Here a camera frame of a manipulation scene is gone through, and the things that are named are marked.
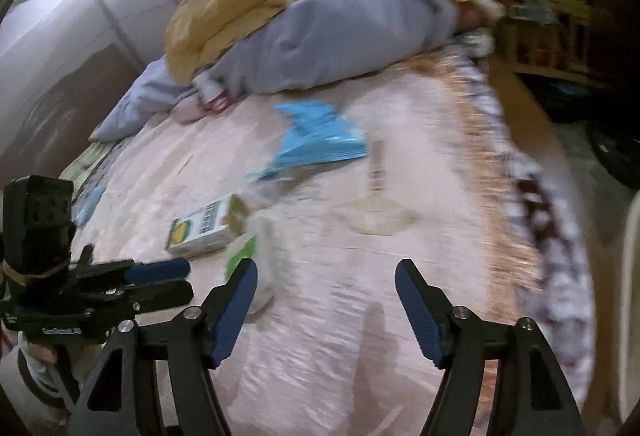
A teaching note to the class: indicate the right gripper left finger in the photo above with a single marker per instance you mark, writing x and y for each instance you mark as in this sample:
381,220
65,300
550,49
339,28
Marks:
154,380

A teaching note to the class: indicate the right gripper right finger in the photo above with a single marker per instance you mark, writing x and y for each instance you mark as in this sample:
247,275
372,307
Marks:
532,395

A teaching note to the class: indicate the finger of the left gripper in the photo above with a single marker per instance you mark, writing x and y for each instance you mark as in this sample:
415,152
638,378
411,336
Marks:
156,296
145,273

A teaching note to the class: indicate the rainbow logo white box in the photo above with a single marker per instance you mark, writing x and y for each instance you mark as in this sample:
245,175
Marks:
208,229

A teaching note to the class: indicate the green white plastic wrapper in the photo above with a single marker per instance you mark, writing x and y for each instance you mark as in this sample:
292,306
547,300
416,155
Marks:
258,244

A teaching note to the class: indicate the blue plastic wrapper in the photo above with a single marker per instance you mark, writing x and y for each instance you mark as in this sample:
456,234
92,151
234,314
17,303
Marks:
317,134

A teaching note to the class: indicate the cream plastic trash bin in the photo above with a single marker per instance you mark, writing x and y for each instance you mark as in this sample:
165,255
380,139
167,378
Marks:
627,316

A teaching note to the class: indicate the light blue face mask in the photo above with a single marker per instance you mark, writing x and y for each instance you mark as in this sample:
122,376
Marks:
85,213

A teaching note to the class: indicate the green plaid cloth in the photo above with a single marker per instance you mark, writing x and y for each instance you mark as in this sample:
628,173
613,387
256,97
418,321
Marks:
82,167

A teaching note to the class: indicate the checkered fringed blanket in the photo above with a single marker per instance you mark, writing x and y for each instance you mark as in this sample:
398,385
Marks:
555,286

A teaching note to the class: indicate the pink cylindrical bottle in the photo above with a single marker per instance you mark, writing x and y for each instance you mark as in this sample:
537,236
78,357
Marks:
189,110

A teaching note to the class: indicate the white pill bottle red label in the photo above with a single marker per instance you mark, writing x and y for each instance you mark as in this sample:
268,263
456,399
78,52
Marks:
215,98

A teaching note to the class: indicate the grey blue blanket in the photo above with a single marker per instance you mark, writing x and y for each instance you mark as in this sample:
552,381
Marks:
311,43

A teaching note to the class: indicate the wooden bed frame rail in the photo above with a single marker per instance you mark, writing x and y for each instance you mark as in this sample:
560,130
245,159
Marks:
600,204

